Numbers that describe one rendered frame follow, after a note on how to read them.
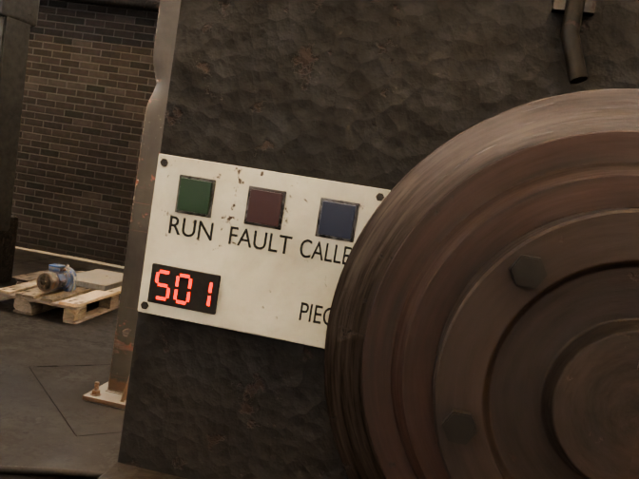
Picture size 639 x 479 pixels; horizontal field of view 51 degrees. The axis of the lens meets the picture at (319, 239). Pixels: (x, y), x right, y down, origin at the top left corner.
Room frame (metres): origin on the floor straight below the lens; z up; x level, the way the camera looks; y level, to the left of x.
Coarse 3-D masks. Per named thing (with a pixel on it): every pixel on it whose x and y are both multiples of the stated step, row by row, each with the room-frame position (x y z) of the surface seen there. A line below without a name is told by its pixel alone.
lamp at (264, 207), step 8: (256, 192) 0.72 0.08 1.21; (264, 192) 0.72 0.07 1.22; (272, 192) 0.72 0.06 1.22; (256, 200) 0.72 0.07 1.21; (264, 200) 0.72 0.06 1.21; (272, 200) 0.72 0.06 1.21; (280, 200) 0.72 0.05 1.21; (248, 208) 0.72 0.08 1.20; (256, 208) 0.72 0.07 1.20; (264, 208) 0.72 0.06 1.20; (272, 208) 0.72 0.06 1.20; (280, 208) 0.72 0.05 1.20; (248, 216) 0.72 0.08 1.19; (256, 216) 0.72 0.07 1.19; (264, 216) 0.72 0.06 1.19; (272, 216) 0.72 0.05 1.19; (264, 224) 0.72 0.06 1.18; (272, 224) 0.72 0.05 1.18
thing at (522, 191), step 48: (576, 144) 0.53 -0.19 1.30; (624, 144) 0.53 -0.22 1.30; (480, 192) 0.54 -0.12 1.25; (528, 192) 0.52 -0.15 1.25; (576, 192) 0.51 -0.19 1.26; (624, 192) 0.51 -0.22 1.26; (432, 240) 0.55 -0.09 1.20; (480, 240) 0.52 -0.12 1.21; (384, 288) 0.55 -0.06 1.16; (432, 288) 0.53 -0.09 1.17; (384, 336) 0.55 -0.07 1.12; (432, 336) 0.53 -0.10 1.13; (384, 384) 0.55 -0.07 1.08; (432, 384) 0.53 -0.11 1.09; (384, 432) 0.55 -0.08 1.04; (432, 432) 0.53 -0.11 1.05
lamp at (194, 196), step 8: (184, 184) 0.74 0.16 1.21; (192, 184) 0.74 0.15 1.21; (200, 184) 0.73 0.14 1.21; (208, 184) 0.73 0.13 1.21; (184, 192) 0.74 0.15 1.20; (192, 192) 0.74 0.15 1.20; (200, 192) 0.73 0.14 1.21; (208, 192) 0.73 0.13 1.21; (184, 200) 0.74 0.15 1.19; (192, 200) 0.74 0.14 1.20; (200, 200) 0.73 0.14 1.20; (208, 200) 0.73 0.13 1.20; (184, 208) 0.74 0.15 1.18; (192, 208) 0.74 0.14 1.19; (200, 208) 0.73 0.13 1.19; (208, 208) 0.73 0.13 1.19
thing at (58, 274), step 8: (48, 264) 4.78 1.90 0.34; (56, 264) 4.82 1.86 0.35; (48, 272) 4.71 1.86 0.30; (56, 272) 4.78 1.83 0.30; (64, 272) 4.88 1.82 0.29; (72, 272) 4.95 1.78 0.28; (40, 280) 4.70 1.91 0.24; (48, 280) 4.68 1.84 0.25; (56, 280) 4.71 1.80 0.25; (64, 280) 4.83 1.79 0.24; (72, 280) 4.92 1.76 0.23; (40, 288) 4.68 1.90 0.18; (48, 288) 4.69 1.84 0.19; (56, 288) 4.79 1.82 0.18; (64, 288) 4.88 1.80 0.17; (72, 288) 4.78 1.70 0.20
